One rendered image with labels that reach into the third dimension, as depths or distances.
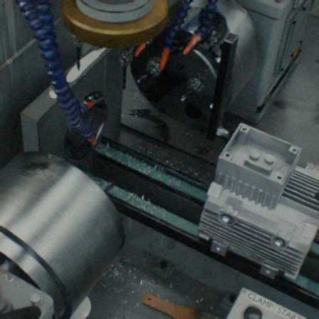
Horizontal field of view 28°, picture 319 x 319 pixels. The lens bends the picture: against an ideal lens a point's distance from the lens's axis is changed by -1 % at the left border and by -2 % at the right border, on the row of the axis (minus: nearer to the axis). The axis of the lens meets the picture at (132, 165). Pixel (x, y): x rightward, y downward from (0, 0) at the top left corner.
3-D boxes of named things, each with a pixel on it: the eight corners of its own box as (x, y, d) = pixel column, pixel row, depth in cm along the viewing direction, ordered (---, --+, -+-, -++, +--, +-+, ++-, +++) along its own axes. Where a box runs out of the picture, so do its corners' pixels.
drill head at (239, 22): (106, 120, 147) (109, 30, 129) (188, 34, 172) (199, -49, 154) (204, 164, 139) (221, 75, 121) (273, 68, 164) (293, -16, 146)
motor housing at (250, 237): (191, 252, 123) (204, 187, 109) (231, 188, 134) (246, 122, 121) (287, 297, 117) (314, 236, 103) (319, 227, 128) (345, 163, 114)
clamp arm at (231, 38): (202, 138, 133) (220, 38, 115) (208, 129, 135) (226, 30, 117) (218, 144, 132) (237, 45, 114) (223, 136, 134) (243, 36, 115)
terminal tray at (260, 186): (211, 186, 114) (217, 158, 109) (235, 149, 121) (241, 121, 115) (273, 213, 111) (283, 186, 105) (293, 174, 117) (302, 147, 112)
